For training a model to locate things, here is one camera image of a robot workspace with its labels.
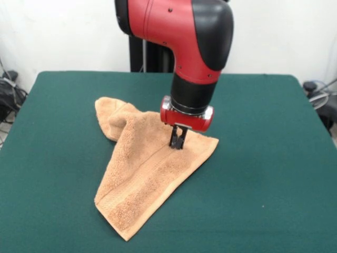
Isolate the dark green table cloth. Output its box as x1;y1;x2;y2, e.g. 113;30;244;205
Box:
0;70;337;253

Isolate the black cable bundle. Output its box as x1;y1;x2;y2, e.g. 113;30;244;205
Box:
0;76;28;124

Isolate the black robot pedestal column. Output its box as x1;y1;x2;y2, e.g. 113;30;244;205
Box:
128;35;176;74

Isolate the grey cable coil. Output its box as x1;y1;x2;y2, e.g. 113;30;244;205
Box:
306;79;337;109

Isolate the orange terry towel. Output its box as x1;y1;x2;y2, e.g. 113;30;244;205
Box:
94;96;220;235

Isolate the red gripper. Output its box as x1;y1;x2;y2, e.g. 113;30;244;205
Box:
160;95;215;151

